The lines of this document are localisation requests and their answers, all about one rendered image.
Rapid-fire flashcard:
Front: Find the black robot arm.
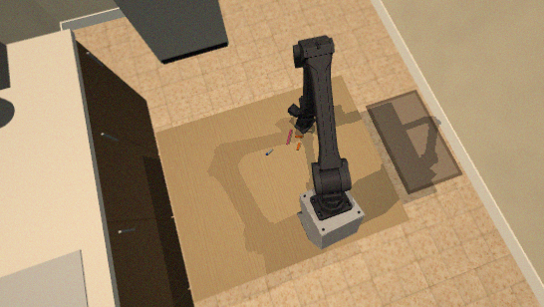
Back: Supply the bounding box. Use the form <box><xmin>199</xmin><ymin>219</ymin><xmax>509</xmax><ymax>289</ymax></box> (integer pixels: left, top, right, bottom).
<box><xmin>288</xmin><ymin>35</ymin><xmax>353</xmax><ymax>221</ymax></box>

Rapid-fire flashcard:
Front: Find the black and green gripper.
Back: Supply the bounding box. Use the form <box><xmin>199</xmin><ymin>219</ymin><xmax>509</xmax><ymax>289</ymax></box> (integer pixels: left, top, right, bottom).
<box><xmin>294</xmin><ymin>119</ymin><xmax>316</xmax><ymax>134</ymax></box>

